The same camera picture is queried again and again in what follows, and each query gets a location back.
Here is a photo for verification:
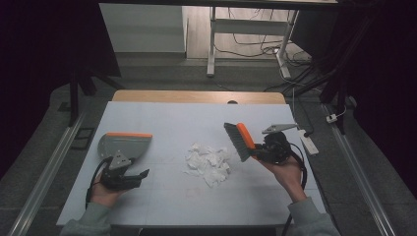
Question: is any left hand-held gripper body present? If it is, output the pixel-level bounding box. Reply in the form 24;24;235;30
100;149;141;191

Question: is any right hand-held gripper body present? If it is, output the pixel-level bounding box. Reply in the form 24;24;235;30
262;123;299;164

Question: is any orange brush with grey bristles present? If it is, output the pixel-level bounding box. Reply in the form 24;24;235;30
223;122;264;163

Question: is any heap of white paper scraps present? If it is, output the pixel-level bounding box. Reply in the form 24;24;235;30
184;142;232;189

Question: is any person's left hand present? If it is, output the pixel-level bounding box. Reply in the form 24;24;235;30
89;178;128;208

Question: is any person's right hand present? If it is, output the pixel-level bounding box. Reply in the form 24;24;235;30
262;155;304;195

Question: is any white power strip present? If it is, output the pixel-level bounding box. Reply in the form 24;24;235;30
297;129;320;156

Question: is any grey dustpan with orange edge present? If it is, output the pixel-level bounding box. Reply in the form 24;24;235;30
97;132;153;162

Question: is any small white adapter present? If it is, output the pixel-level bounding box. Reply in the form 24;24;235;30
326;107;348;124

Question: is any pale blue table mat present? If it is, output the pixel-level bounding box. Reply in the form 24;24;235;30
56;100;328;228

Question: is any wooden table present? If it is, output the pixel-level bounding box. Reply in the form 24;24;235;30
112;89;287;105

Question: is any black metal stand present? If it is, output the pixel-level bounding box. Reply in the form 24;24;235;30
319;16;373;136
67;65;126;128

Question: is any dark curtain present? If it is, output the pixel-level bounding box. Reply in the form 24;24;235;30
0;0;122;180
328;0;417;201

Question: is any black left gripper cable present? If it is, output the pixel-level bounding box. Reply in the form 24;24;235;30
85;156;113;209

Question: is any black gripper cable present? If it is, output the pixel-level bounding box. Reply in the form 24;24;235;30
281;142;309;236
85;156;113;209

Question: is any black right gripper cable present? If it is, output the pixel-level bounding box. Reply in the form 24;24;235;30
281;142;309;236

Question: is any aluminium rail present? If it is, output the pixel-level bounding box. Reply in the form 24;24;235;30
8;111;87;236
323;103;397;236

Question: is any bundle of black floor cables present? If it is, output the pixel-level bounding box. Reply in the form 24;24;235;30
214;8;326;96

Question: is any white desk frame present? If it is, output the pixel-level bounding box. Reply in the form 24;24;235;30
206;6;301;79

